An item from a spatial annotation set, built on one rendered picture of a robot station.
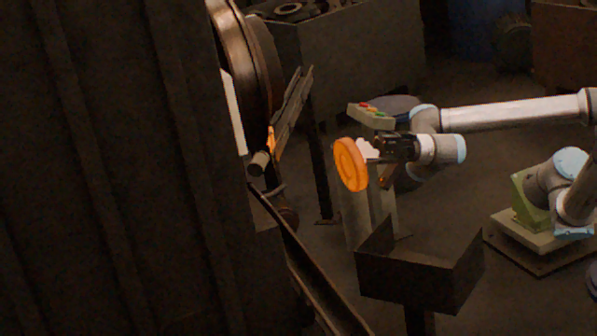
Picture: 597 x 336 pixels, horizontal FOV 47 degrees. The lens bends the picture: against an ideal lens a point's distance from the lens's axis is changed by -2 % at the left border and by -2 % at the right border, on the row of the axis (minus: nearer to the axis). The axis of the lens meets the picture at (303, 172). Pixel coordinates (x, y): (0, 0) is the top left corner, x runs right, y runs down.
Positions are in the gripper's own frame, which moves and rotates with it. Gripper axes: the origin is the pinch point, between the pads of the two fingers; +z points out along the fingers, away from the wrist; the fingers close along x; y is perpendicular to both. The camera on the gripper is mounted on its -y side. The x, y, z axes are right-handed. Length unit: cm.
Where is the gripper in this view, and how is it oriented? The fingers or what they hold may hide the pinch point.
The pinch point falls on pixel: (349, 158)
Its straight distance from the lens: 197.0
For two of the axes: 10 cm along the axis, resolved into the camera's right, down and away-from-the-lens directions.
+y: 1.0, -9.4, -3.1
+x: 3.7, 3.3, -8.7
